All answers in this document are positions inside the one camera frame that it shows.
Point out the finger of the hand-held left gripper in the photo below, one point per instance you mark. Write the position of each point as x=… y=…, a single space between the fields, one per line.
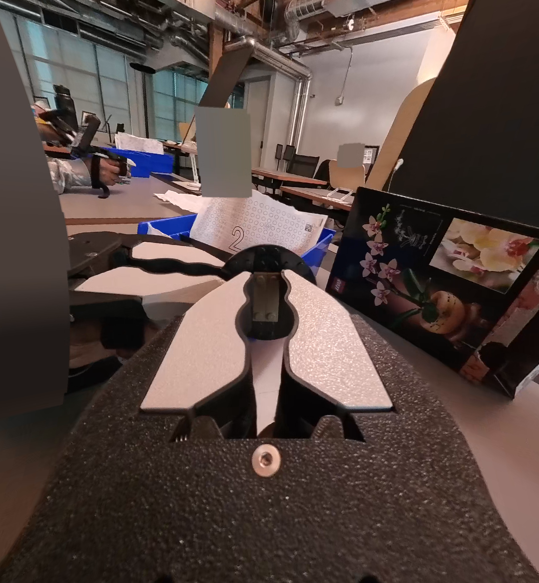
x=151 y=284
x=174 y=251

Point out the blue plastic bin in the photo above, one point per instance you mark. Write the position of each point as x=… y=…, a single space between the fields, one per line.
x=169 y=225
x=153 y=166

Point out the round black lego assembly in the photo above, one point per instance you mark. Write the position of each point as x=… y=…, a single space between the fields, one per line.
x=269 y=257

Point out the clear acrylic stand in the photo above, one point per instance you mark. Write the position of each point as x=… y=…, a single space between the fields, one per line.
x=341 y=195

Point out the black office chair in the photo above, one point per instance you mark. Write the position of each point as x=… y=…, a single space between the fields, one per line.
x=305 y=164

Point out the wooden table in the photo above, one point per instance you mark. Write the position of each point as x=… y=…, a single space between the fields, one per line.
x=287 y=175
x=310 y=193

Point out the another person's forearm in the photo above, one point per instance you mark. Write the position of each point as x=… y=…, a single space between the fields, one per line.
x=69 y=175

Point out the white box stand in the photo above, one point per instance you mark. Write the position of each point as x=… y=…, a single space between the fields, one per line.
x=194 y=171

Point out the white tipped thin rod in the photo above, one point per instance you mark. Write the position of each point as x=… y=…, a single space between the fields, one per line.
x=395 y=171

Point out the black orchid lego box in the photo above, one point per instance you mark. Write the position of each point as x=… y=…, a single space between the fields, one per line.
x=433 y=319

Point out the pale wooden chair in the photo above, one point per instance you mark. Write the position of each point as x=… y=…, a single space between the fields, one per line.
x=344 y=175

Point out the framed printed sheet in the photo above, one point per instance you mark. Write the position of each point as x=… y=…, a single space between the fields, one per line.
x=372 y=155

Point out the crumpled white paper bag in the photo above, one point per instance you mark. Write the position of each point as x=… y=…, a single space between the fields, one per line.
x=178 y=200

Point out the person's left hand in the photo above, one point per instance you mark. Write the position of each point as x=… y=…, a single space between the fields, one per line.
x=87 y=354

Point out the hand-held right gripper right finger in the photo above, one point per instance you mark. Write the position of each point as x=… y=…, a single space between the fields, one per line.
x=338 y=355

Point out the black floor lamp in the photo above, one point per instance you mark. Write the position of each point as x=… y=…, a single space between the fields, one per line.
x=143 y=73

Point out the large printed white paper bag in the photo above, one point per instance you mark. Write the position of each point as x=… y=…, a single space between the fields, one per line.
x=269 y=218

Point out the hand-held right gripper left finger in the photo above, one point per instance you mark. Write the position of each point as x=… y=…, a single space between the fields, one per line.
x=196 y=355

